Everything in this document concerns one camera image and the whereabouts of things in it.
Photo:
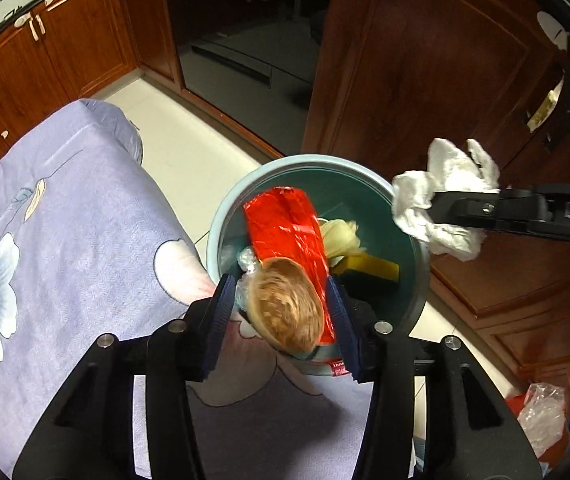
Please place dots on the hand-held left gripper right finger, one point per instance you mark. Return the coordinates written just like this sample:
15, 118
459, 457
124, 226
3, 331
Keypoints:
341, 322

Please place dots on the white tissue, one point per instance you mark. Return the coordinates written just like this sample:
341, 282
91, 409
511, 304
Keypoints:
415, 200

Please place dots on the red snack bag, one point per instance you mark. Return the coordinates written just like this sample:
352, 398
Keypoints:
285, 230

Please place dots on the long pale green corn husk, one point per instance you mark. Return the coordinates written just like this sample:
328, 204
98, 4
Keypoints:
340, 237

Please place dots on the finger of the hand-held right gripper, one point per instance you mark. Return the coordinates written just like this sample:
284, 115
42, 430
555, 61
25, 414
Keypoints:
470, 207

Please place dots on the purple floral tablecloth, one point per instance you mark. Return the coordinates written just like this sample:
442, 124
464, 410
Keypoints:
65, 185

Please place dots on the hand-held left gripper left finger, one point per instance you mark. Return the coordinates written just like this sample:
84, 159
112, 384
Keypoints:
220, 322

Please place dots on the clear plastic bag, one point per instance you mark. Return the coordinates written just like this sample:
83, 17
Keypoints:
540, 420

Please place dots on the tall wooden cabinet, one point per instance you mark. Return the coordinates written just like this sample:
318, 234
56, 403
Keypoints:
415, 60

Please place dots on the built-in black oven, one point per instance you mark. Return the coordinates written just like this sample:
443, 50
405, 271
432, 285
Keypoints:
235, 20

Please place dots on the tan bowl-shaped fruit shell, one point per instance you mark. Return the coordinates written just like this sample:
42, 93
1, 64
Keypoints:
285, 305

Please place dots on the teal bin light blue rim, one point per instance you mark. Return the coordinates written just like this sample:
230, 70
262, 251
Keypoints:
365, 185

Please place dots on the wooden drawer cabinet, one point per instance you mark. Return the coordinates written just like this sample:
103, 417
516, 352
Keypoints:
80, 35

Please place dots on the clear plastic wrap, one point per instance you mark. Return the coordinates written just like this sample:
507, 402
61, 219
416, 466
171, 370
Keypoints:
247, 260

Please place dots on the green yellow scouring sponge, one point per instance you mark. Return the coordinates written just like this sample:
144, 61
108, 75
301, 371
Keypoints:
370, 266

